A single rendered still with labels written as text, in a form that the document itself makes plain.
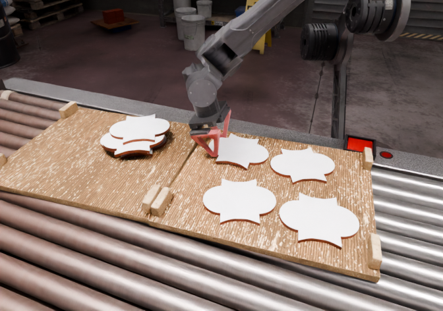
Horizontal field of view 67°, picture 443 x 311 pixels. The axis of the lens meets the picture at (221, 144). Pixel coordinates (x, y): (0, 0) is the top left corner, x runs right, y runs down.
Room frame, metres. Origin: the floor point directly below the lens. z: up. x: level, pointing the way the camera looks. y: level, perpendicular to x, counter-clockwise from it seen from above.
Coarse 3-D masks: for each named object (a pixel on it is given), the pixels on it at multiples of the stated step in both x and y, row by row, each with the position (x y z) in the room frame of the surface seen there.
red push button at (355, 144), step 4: (348, 140) 0.72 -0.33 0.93; (352, 140) 0.72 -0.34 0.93; (356, 140) 0.72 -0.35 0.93; (360, 140) 0.72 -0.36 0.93; (364, 140) 0.72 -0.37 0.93; (348, 144) 0.71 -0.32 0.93; (352, 144) 0.71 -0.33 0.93; (356, 144) 0.71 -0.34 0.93; (360, 144) 0.71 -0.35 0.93; (364, 144) 0.71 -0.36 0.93; (368, 144) 0.71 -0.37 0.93; (348, 148) 0.69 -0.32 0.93; (352, 148) 0.69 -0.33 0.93; (356, 148) 0.69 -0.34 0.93; (360, 148) 0.69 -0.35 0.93
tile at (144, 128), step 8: (128, 120) 0.74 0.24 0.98; (136, 120) 0.74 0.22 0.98; (144, 120) 0.74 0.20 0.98; (152, 120) 0.74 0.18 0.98; (160, 120) 0.74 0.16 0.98; (112, 128) 0.70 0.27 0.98; (120, 128) 0.70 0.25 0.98; (128, 128) 0.70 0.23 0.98; (136, 128) 0.70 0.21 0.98; (144, 128) 0.70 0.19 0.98; (152, 128) 0.70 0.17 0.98; (160, 128) 0.70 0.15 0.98; (168, 128) 0.71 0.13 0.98; (112, 136) 0.68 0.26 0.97; (120, 136) 0.67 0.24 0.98; (128, 136) 0.67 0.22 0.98; (136, 136) 0.67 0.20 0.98; (144, 136) 0.67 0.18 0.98; (152, 136) 0.67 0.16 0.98
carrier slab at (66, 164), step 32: (64, 128) 0.77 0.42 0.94; (96, 128) 0.77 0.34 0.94; (32, 160) 0.63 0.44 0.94; (64, 160) 0.63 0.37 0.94; (96, 160) 0.63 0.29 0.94; (128, 160) 0.63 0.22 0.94; (160, 160) 0.63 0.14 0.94; (32, 192) 0.52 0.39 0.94; (64, 192) 0.52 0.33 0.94; (96, 192) 0.52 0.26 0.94; (128, 192) 0.52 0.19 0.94
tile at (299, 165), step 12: (276, 156) 0.63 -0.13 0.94; (288, 156) 0.63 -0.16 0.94; (300, 156) 0.63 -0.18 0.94; (312, 156) 0.63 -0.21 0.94; (324, 156) 0.63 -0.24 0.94; (276, 168) 0.59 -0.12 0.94; (288, 168) 0.59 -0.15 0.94; (300, 168) 0.59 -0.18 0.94; (312, 168) 0.59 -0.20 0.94; (324, 168) 0.59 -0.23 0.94; (300, 180) 0.55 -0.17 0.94; (312, 180) 0.56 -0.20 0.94; (324, 180) 0.55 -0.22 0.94
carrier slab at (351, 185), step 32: (192, 160) 0.63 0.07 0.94; (352, 160) 0.63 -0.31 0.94; (192, 192) 0.52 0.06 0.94; (288, 192) 0.52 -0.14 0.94; (320, 192) 0.52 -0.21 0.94; (352, 192) 0.52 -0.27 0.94; (160, 224) 0.43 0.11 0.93; (192, 224) 0.43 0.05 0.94; (224, 224) 0.43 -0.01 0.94; (288, 256) 0.36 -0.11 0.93; (320, 256) 0.36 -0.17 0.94; (352, 256) 0.36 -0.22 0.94
